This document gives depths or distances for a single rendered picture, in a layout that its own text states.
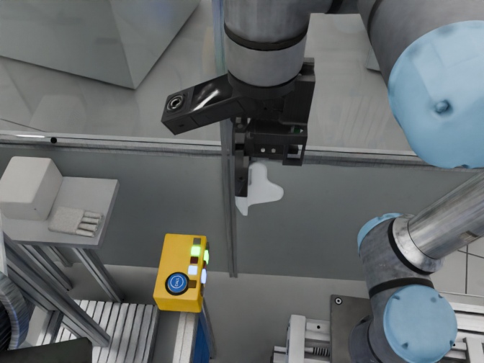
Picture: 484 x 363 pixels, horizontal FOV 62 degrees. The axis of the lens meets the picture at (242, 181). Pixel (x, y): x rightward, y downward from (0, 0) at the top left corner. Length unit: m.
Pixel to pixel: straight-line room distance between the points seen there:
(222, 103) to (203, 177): 0.94
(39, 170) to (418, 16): 1.21
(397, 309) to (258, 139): 0.42
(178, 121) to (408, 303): 0.50
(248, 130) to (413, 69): 0.23
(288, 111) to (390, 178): 0.96
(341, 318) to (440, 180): 0.64
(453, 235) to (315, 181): 0.69
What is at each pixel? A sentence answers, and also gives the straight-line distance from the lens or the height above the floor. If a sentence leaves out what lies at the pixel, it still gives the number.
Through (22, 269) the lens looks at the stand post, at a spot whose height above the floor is 0.92.
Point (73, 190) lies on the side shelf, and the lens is 1.41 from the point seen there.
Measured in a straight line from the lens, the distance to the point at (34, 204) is 1.30.
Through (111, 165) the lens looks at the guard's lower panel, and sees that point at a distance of 1.39.
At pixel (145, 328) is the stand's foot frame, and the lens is 1.97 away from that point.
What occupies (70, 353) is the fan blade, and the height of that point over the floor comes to 1.19.
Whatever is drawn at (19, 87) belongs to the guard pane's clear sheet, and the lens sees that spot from 1.26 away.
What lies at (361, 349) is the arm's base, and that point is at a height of 1.09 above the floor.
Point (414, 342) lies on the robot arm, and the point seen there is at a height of 1.26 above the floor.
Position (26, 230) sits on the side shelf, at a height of 0.86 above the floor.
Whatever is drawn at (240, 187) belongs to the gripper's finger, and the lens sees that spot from 0.47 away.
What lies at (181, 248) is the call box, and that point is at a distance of 0.97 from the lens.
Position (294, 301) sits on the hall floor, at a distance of 2.06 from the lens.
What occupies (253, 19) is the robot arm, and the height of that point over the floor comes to 1.75.
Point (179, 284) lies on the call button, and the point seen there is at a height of 1.08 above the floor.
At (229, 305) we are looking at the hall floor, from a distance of 2.04.
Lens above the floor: 1.93
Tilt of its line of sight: 55 degrees down
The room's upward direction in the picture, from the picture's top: straight up
